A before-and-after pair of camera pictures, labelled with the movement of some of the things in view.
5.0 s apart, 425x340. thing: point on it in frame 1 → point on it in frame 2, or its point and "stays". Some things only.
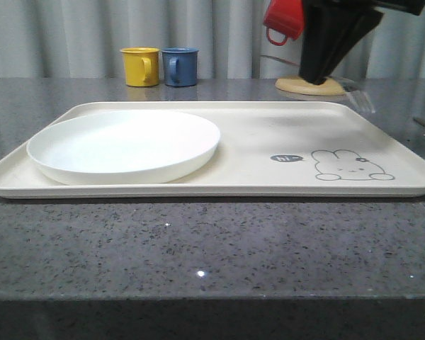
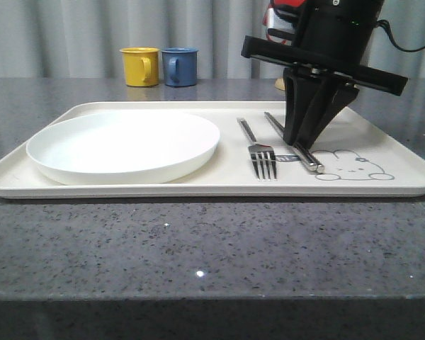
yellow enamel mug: x=141 y=66 stays
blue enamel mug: x=180 y=66 stays
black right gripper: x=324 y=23 → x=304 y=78
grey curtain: x=82 y=39 stays
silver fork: x=355 y=93 → x=263 y=157
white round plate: x=122 y=147 stays
